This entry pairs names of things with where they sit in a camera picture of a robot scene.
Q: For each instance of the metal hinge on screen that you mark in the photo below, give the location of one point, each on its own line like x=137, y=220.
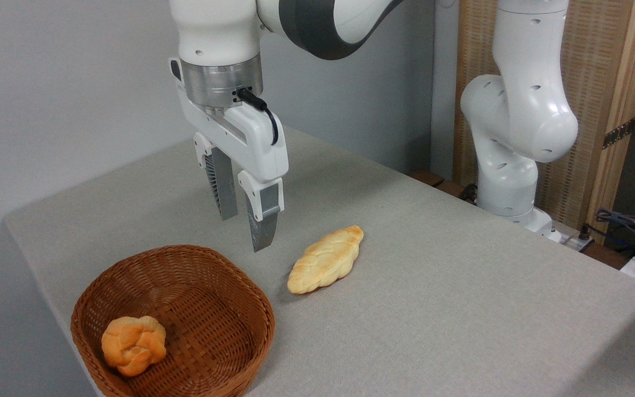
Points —
x=618, y=133

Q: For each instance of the long braided bread loaf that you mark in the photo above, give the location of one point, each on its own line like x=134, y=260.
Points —
x=326, y=259

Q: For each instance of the grey tablecloth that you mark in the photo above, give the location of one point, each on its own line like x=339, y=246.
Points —
x=433, y=286

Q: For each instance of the wooden framed woven screen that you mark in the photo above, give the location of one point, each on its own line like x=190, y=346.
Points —
x=590, y=82

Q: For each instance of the round knotted bread roll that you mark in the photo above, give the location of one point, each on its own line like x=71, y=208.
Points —
x=133, y=345

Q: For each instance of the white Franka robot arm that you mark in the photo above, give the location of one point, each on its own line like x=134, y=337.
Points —
x=521, y=110

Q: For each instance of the brown wicker basket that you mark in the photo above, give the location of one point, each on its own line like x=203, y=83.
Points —
x=207, y=309

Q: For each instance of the brown wooden base board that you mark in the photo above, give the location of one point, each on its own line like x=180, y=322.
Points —
x=433, y=179

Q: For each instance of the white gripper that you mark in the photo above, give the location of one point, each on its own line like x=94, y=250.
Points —
x=257, y=143

